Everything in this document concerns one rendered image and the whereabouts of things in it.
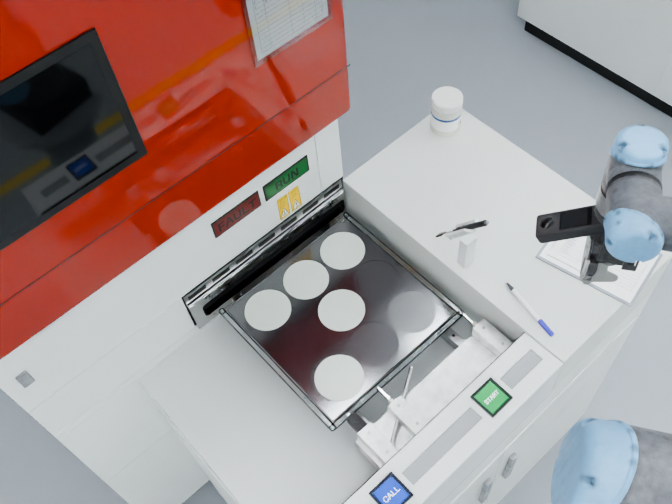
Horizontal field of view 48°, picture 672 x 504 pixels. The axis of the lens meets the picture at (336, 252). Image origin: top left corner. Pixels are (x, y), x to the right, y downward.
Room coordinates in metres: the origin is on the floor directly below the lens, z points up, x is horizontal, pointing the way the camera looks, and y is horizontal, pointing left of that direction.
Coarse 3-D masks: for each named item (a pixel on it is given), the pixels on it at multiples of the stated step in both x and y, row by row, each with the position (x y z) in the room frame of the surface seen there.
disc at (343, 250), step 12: (324, 240) 0.96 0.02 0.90; (336, 240) 0.95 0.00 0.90; (348, 240) 0.95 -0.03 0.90; (360, 240) 0.95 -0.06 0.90; (324, 252) 0.93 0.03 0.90; (336, 252) 0.92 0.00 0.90; (348, 252) 0.92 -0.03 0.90; (360, 252) 0.91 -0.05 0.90; (336, 264) 0.89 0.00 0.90; (348, 264) 0.89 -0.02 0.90
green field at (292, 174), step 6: (300, 162) 1.01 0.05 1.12; (306, 162) 1.02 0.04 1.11; (294, 168) 1.00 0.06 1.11; (300, 168) 1.01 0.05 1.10; (306, 168) 1.02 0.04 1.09; (288, 174) 0.99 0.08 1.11; (294, 174) 1.00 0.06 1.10; (300, 174) 1.00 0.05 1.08; (276, 180) 0.97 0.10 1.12; (282, 180) 0.98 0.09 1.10; (288, 180) 0.99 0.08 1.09; (270, 186) 0.96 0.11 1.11; (276, 186) 0.97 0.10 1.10; (282, 186) 0.98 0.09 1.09; (270, 192) 0.96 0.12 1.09; (276, 192) 0.97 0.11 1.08
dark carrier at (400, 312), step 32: (352, 224) 0.99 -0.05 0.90; (320, 256) 0.92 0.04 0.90; (384, 256) 0.90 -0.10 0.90; (256, 288) 0.85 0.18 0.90; (352, 288) 0.82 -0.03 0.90; (384, 288) 0.82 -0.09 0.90; (416, 288) 0.80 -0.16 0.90; (288, 320) 0.77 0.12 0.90; (320, 320) 0.76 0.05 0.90; (384, 320) 0.74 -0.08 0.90; (416, 320) 0.73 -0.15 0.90; (288, 352) 0.69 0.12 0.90; (320, 352) 0.68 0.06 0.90; (352, 352) 0.67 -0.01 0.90; (384, 352) 0.67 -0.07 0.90
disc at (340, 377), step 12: (324, 360) 0.66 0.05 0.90; (336, 360) 0.66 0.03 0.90; (348, 360) 0.66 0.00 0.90; (324, 372) 0.64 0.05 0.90; (336, 372) 0.63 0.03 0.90; (348, 372) 0.63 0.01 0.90; (360, 372) 0.63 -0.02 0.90; (324, 384) 0.61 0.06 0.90; (336, 384) 0.61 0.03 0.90; (348, 384) 0.61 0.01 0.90; (360, 384) 0.60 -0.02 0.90; (324, 396) 0.59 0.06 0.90; (336, 396) 0.58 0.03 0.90; (348, 396) 0.58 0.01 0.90
